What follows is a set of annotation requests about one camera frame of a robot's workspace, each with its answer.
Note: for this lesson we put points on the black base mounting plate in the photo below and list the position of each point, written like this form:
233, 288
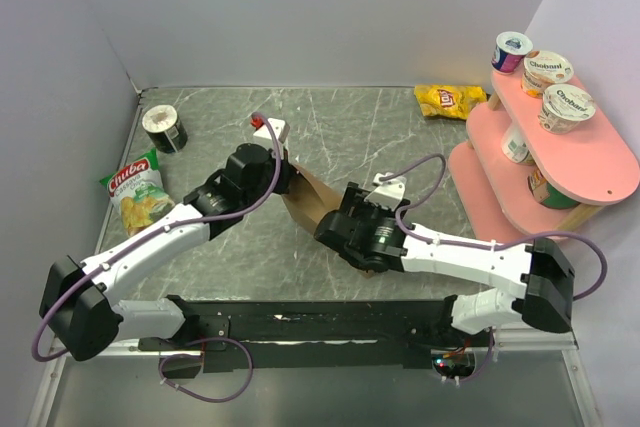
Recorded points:
304, 334

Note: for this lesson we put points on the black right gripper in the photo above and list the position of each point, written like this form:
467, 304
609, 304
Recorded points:
354, 199

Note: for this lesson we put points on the yellow Lays chips bag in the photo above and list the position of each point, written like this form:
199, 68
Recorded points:
448, 101

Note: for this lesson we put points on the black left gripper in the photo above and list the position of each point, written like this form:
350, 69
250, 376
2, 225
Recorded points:
285, 173

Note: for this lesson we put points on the Chobani yogurt cup rear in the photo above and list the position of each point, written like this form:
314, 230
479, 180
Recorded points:
542, 69

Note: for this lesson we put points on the green Chuba chips bag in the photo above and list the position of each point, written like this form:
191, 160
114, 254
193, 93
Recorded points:
137, 193

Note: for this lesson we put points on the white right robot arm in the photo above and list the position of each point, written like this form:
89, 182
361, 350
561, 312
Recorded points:
532, 282

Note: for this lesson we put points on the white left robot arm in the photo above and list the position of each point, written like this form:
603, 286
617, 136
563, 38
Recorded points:
83, 303

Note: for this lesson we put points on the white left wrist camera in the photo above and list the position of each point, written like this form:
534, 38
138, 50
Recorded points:
266, 132

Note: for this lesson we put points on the pink three-tier shelf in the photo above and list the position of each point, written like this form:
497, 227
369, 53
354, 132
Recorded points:
592, 164

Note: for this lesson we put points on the brown cardboard box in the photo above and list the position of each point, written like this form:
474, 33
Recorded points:
309, 200

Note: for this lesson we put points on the white cup middle shelf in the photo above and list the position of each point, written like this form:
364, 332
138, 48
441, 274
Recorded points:
514, 147

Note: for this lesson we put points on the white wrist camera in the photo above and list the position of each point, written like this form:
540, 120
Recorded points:
266, 132
388, 191

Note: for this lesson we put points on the chobani yogurt cup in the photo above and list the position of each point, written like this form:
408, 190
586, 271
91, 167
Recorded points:
564, 107
542, 69

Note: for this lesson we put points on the black can white lid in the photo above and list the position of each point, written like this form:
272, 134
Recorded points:
164, 127

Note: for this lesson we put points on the green can lower shelf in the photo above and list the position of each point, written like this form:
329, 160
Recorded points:
547, 195

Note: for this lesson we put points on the purple white yogurt cup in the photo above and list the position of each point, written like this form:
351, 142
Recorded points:
510, 49

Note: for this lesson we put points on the aluminium rail frame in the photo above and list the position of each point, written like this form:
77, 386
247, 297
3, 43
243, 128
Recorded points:
530, 380

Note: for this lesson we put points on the Chobani yogurt cup front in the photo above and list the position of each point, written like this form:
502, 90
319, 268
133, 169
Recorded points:
564, 107

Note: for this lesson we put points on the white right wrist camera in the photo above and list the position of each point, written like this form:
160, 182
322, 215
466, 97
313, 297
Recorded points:
388, 191

